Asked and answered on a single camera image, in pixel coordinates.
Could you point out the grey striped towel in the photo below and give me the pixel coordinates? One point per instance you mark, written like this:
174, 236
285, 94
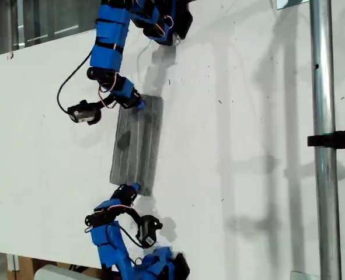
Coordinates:
137, 140

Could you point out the wooden table leg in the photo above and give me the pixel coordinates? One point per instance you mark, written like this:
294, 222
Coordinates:
22, 266

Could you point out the black clamp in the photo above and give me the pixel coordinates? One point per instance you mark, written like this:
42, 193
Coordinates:
335, 140

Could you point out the black camera stalk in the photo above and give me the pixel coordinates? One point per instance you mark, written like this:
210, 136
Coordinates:
105, 102
135, 216

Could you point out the black camera box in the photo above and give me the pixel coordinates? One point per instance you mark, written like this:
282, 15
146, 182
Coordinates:
83, 113
147, 231

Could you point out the steel post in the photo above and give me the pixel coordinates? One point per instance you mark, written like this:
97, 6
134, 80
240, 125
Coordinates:
324, 146

